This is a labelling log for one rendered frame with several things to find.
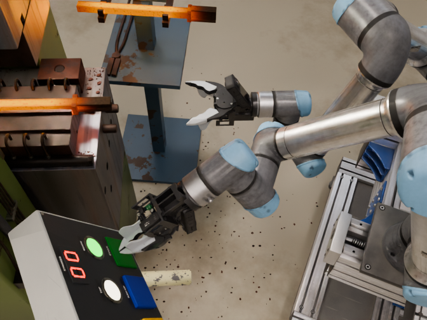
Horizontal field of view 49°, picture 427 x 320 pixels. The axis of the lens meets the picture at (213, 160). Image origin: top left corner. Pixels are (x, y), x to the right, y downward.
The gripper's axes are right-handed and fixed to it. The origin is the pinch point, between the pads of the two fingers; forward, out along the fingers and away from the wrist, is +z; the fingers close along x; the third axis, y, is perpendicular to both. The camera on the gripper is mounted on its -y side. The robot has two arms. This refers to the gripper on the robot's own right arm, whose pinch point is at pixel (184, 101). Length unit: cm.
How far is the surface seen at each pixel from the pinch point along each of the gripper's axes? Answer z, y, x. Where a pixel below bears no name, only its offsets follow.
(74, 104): 29.6, -1.3, -1.5
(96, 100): 24.1, -1.1, 0.1
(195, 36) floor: -6, 100, 136
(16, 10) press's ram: 31, -41, -12
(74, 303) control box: 19, -20, -60
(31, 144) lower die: 40.4, 2.1, -12.0
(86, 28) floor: 61, 100, 145
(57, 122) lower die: 34.2, 1.1, -5.8
